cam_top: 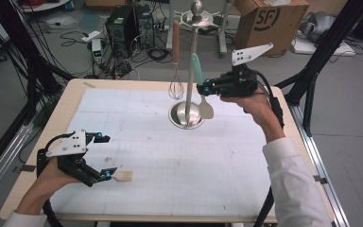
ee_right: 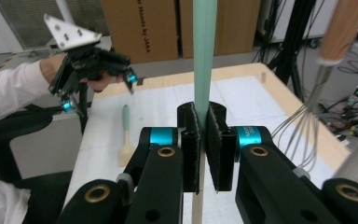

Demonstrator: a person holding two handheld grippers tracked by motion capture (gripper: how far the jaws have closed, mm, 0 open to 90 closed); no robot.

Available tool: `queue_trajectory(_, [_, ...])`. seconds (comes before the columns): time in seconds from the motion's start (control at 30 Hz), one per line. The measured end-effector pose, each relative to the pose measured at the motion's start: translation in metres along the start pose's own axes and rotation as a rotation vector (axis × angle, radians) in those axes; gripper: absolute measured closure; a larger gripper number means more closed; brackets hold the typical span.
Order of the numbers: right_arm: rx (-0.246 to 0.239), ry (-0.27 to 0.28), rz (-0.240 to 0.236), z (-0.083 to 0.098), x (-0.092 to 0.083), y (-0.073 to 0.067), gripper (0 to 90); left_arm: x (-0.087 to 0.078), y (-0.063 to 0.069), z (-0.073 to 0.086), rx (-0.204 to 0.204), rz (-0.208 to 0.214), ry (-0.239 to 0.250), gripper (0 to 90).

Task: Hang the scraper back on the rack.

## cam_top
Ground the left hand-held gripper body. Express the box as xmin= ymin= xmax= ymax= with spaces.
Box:
xmin=45 ymin=130 xmax=104 ymax=187

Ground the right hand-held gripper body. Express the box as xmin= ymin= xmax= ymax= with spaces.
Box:
xmin=218 ymin=43 xmax=274 ymax=98

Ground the small wooden spatula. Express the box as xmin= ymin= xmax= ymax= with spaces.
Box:
xmin=112 ymin=169 xmax=134 ymax=183

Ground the steel utensil rack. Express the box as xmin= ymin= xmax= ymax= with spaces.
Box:
xmin=168 ymin=0 xmax=221 ymax=131

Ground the wire whisk with wooden handle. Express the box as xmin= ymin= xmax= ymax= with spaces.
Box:
xmin=168 ymin=20 xmax=185 ymax=101

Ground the person's left hand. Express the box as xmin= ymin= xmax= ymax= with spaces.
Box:
xmin=32 ymin=158 xmax=82 ymax=199

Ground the person's right hand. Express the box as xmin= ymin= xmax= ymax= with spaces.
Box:
xmin=220 ymin=89 xmax=281 ymax=131

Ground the grey metal stand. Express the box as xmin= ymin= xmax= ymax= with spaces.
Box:
xmin=165 ymin=0 xmax=234 ymax=59

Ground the light wooden table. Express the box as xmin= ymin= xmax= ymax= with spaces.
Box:
xmin=0 ymin=78 xmax=336 ymax=224

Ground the brown cardboard box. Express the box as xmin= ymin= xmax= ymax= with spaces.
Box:
xmin=233 ymin=0 xmax=311 ymax=59

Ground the white grid mat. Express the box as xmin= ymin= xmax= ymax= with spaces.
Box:
xmin=48 ymin=87 xmax=286 ymax=218

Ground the white board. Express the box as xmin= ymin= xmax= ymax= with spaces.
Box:
xmin=291 ymin=36 xmax=357 ymax=58

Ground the slim black computer tower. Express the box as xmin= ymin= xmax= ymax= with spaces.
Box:
xmin=134 ymin=3 xmax=156 ymax=50

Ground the white device with green display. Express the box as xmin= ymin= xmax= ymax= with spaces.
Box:
xmin=91 ymin=38 xmax=104 ymax=64

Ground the grey bag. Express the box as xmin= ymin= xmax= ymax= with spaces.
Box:
xmin=299 ymin=10 xmax=337 ymax=44

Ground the white power strip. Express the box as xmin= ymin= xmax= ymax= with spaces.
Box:
xmin=80 ymin=30 xmax=102 ymax=44

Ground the large black computer tower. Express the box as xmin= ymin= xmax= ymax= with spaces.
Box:
xmin=105 ymin=5 xmax=140 ymax=60

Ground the white round tabletop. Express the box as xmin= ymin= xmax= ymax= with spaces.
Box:
xmin=18 ymin=0 xmax=72 ymax=13

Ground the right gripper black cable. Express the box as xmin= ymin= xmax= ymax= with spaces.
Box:
xmin=252 ymin=70 xmax=285 ymax=227

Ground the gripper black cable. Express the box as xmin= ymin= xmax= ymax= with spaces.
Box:
xmin=36 ymin=132 xmax=77 ymax=227
xmin=252 ymin=70 xmax=285 ymax=227

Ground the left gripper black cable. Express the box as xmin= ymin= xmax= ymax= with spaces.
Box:
xmin=36 ymin=132 xmax=77 ymax=227

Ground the coiled black cable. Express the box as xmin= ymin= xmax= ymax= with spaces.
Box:
xmin=147 ymin=46 xmax=174 ymax=64

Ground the aluminium rail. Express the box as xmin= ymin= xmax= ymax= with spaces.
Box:
xmin=287 ymin=102 xmax=351 ymax=227
xmin=0 ymin=103 xmax=45 ymax=209

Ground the black frame strut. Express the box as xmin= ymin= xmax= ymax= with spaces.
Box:
xmin=273 ymin=0 xmax=363 ymax=138

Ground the black frame with cable bundle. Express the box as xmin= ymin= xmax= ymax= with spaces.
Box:
xmin=0 ymin=0 xmax=75 ymax=124

